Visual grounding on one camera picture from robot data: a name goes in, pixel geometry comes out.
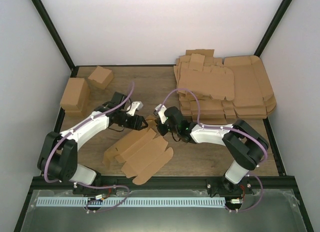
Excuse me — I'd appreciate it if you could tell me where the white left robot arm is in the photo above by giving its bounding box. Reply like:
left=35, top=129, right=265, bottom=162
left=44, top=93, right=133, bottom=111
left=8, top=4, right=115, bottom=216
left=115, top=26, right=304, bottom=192
left=37, top=92, right=148, bottom=194

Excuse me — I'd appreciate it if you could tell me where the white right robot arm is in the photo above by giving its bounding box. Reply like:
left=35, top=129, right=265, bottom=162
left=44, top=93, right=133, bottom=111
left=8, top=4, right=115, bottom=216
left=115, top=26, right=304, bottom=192
left=154, top=104, right=269, bottom=194

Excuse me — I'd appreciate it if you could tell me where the small folded cardboard box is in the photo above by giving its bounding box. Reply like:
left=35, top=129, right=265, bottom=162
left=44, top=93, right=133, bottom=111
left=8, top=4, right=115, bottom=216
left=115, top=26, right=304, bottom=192
left=88, top=66, right=114, bottom=90

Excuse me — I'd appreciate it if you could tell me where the tall folded cardboard box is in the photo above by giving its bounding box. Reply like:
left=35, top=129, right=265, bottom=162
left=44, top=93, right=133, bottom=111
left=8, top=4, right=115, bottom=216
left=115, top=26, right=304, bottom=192
left=60, top=78, right=91, bottom=117

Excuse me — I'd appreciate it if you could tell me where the stack of flat cardboard sheets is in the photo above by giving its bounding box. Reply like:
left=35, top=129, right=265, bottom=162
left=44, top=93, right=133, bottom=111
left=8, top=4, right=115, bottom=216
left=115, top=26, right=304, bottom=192
left=173, top=49, right=237, bottom=124

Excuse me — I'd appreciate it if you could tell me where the large flat cardboard sheet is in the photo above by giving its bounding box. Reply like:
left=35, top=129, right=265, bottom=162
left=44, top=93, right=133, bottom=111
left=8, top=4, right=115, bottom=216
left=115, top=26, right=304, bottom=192
left=223, top=55, right=277, bottom=119

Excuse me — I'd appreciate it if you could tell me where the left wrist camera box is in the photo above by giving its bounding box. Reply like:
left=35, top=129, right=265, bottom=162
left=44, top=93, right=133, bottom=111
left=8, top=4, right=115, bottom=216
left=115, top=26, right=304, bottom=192
left=126, top=101, right=143, bottom=116

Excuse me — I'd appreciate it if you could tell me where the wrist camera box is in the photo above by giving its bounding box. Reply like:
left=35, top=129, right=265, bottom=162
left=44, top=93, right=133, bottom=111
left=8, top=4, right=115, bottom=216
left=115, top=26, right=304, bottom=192
left=126, top=101, right=143, bottom=116
left=154, top=104, right=167, bottom=124

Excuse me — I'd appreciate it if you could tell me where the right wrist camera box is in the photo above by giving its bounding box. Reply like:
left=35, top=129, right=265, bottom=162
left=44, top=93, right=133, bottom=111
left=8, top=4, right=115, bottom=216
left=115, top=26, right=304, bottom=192
left=154, top=104, right=167, bottom=124

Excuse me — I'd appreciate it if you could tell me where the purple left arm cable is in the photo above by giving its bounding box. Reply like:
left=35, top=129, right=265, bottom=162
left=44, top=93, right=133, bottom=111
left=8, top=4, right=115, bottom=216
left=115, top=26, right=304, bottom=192
left=43, top=81, right=136, bottom=216

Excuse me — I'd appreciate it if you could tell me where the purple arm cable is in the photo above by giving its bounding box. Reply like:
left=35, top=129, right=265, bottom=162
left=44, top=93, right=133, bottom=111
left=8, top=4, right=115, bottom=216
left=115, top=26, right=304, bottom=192
left=43, top=81, right=136, bottom=216
left=162, top=88, right=269, bottom=213

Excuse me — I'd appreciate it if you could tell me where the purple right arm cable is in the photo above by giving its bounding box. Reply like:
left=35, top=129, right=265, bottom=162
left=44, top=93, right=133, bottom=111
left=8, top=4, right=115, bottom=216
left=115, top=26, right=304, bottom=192
left=162, top=88, right=269, bottom=213

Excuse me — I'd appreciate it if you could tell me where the light blue slotted cable duct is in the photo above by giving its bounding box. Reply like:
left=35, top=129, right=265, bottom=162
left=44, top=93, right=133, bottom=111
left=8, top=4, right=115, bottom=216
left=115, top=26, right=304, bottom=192
left=36, top=197, right=226, bottom=208

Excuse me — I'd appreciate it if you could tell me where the black aluminium frame rail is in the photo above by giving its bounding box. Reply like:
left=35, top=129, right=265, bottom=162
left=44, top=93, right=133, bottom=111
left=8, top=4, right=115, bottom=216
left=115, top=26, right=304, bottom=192
left=29, top=176, right=298, bottom=196

